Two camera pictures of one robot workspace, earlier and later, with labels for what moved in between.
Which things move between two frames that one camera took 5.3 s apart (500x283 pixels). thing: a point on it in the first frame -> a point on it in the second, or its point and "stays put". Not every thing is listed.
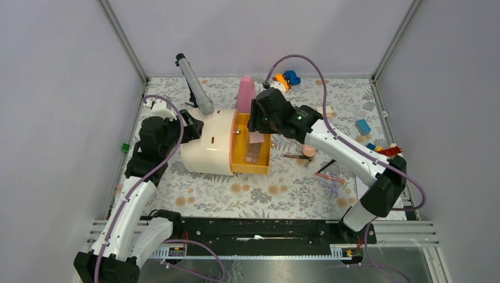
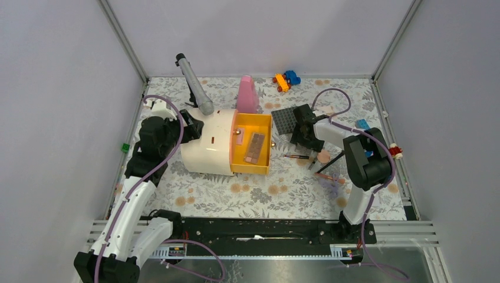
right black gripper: (255, 122) -> (318, 145)
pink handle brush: (341, 181) stays put
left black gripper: (193, 131) stays put
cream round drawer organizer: (225, 146) stays put
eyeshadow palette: (252, 152) stays put
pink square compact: (256, 137) -> (239, 138)
